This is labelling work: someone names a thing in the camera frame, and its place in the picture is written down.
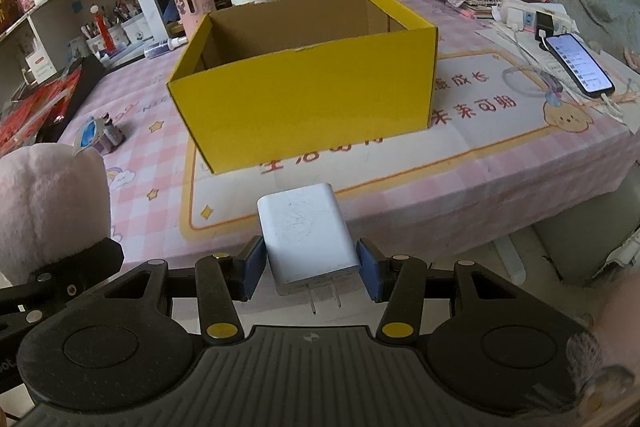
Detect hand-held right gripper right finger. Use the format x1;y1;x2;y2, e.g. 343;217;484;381
356;239;566;349

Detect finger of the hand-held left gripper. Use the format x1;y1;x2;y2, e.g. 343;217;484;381
0;237;125;343

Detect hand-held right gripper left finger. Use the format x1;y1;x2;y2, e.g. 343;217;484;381
87;234;268;349

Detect white charger plug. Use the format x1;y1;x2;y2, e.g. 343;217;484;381
256;183;348;315

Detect large pink plush toy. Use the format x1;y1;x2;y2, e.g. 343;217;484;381
0;143;113;288

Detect small blue object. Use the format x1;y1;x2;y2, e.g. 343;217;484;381
75;117;106;155

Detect yellow cardboard box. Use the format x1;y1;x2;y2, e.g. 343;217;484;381
166;0;440;175

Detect small dark purple bottle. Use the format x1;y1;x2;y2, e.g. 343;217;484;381
102;112;126;152

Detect red paper decoration packets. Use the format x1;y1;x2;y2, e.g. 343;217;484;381
0;67;83;158

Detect black electronic keyboard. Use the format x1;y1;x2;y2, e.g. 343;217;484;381
10;54;108;142

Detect white straw box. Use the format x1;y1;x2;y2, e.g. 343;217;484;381
22;49;56;82

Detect small white pen holder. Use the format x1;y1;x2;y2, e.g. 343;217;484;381
82;29;116;56

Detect clear spray bottle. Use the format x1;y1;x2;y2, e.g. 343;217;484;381
144;36;188;58

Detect pink humidifier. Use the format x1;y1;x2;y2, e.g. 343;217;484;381
170;0;211;40

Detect black smartphone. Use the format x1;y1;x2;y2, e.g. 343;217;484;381
544;33;616;98

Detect white power strip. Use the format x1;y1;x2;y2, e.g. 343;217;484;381
492;0;576;38

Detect black charger plug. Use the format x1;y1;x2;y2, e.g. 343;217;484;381
535;11;556;40

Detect grey cloth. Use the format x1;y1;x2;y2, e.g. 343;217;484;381
545;0;640;72

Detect white charging cable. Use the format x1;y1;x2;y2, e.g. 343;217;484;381
500;22;566;102

